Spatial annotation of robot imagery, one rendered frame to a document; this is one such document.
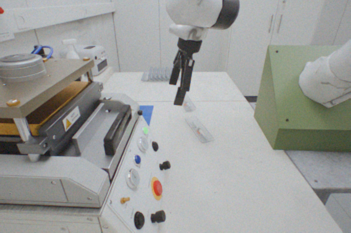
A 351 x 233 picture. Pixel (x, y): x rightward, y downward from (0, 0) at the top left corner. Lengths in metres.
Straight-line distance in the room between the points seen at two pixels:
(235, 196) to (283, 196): 0.13
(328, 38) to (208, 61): 1.67
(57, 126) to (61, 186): 0.11
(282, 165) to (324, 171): 0.13
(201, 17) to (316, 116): 0.56
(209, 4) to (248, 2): 2.07
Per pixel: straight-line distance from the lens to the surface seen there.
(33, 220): 0.49
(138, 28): 2.90
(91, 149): 0.47
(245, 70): 2.71
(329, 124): 0.89
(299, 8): 2.80
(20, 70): 0.49
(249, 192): 0.68
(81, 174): 0.39
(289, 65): 0.91
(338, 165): 0.90
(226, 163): 0.75
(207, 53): 2.97
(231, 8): 0.54
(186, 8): 0.48
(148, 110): 1.03
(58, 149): 0.48
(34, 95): 0.41
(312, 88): 0.86
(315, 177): 0.81
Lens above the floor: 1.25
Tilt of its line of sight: 27 degrees down
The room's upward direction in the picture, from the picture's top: straight up
